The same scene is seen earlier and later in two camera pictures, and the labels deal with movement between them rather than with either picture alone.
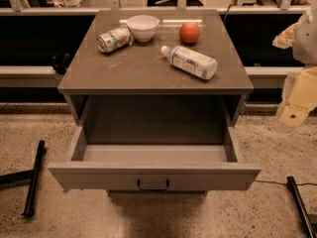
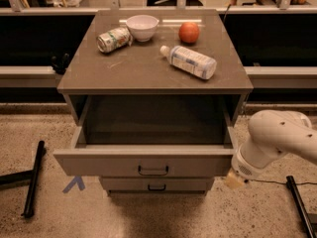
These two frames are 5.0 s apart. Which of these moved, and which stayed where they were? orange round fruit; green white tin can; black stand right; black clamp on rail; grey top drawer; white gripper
Moved: white gripper; grey top drawer
Stayed: orange round fruit; black stand right; black clamp on rail; green white tin can
